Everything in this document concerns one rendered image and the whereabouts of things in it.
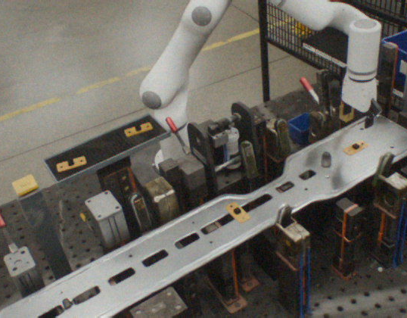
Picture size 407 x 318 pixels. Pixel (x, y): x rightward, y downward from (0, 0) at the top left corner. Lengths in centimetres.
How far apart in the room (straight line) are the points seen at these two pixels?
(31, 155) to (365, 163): 255
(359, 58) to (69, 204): 124
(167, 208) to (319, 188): 45
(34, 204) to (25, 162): 214
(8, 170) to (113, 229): 226
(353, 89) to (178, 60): 55
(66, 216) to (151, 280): 77
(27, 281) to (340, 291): 93
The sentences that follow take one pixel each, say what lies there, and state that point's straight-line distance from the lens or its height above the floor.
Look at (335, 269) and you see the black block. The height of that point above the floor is 71.
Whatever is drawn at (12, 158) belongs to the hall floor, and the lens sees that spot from 380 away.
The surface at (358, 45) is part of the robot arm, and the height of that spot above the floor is 139.
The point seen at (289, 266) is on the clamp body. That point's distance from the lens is 151.
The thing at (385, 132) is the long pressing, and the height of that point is 100.
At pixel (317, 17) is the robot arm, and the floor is 147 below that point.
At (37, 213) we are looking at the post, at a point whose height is 107.
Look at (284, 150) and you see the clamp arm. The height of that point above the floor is 100.
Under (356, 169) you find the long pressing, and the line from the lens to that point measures 169.
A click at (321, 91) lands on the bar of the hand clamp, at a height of 115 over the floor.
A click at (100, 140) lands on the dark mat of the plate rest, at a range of 165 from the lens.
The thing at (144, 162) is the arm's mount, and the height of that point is 81.
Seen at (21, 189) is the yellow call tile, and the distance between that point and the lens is 157.
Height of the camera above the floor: 210
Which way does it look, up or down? 37 degrees down
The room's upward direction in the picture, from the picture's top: 8 degrees counter-clockwise
